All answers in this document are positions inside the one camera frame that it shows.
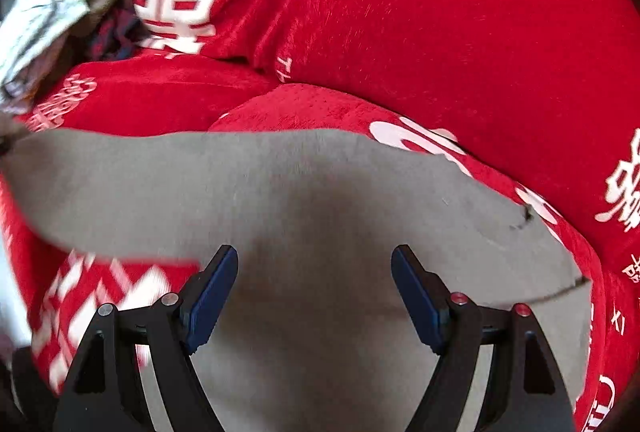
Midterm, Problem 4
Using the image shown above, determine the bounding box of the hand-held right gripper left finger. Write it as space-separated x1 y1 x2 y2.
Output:
52 244 240 432

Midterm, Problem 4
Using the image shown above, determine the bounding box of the grey small garment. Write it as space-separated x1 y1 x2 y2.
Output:
0 127 592 432

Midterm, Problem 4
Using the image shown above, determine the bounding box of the red printed sofa cover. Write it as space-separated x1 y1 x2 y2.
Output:
0 0 640 432

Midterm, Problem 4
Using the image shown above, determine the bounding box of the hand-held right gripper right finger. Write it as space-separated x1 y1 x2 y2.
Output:
391 244 577 432

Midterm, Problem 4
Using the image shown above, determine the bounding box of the dark patterned cloth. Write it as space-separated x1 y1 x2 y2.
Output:
89 2 152 60

